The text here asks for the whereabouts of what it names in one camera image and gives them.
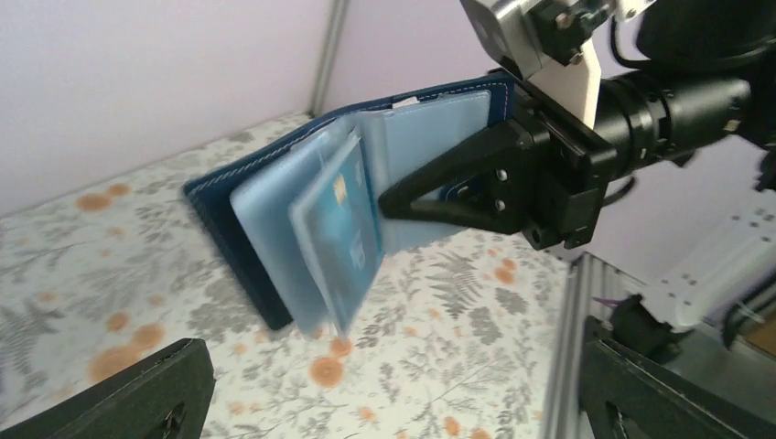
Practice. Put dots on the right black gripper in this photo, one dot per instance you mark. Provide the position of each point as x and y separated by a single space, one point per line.
538 172

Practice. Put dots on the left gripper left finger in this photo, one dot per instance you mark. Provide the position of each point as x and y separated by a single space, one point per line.
166 395

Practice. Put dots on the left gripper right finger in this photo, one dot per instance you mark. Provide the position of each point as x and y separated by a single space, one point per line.
619 385

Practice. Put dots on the blue card holder wallet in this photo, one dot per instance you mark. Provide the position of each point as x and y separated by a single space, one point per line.
244 206

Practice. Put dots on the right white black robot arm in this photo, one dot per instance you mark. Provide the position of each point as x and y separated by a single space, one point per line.
609 87

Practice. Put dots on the floral patterned table mat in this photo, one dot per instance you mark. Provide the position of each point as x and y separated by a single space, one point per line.
454 339

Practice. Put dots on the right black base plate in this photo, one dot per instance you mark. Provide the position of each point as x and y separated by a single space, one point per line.
631 325

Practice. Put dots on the aluminium rail frame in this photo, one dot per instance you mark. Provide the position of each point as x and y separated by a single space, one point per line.
593 288

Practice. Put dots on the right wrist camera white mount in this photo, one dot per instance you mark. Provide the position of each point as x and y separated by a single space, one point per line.
548 44

